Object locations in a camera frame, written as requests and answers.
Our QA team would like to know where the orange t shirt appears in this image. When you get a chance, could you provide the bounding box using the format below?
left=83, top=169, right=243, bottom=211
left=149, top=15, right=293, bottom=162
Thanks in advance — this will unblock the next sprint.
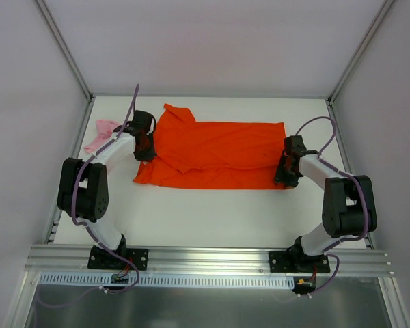
left=134, top=104, right=286, bottom=190

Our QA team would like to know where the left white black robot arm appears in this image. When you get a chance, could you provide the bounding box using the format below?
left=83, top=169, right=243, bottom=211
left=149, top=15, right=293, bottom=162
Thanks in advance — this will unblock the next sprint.
left=57, top=111, right=156, bottom=271

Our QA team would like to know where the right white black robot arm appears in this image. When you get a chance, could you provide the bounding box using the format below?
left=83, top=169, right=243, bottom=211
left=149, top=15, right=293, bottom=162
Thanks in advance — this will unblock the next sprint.
left=269, top=135, right=378, bottom=273

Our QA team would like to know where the pink t shirt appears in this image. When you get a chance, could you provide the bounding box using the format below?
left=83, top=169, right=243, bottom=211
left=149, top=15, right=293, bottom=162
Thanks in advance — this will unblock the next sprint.
left=84, top=120, right=120, bottom=154

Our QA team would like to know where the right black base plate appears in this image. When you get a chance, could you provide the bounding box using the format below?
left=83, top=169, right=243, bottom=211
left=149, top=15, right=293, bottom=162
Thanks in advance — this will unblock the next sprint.
left=268, top=251, right=331, bottom=274

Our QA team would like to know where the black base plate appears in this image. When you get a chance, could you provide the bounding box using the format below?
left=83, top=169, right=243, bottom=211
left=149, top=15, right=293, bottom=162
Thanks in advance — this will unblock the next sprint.
left=87, top=246, right=148, bottom=271
left=268, top=251, right=331, bottom=274

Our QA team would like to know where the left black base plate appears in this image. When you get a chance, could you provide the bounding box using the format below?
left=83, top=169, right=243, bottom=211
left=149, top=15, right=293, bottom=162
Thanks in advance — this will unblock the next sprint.
left=87, top=246, right=148, bottom=271

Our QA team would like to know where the aluminium mounting rail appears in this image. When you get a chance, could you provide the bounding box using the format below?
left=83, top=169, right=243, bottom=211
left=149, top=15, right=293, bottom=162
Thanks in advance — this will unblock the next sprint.
left=24, top=244, right=395, bottom=277

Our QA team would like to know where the white slotted cable duct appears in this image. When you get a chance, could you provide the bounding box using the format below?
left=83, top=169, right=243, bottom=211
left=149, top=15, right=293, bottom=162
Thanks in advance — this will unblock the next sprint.
left=38, top=272, right=295, bottom=290

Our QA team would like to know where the left aluminium frame post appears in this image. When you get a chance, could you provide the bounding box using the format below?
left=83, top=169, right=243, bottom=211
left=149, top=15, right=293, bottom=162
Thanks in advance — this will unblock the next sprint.
left=33, top=0, right=93, bottom=103

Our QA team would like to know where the aluminium frame post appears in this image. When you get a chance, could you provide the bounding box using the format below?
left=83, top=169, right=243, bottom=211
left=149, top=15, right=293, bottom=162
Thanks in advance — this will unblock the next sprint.
left=33, top=0, right=93, bottom=103
left=327, top=0, right=397, bottom=103

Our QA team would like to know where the right aluminium frame post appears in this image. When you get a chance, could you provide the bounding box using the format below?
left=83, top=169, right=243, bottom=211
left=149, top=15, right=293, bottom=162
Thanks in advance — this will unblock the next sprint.
left=327, top=0, right=397, bottom=103

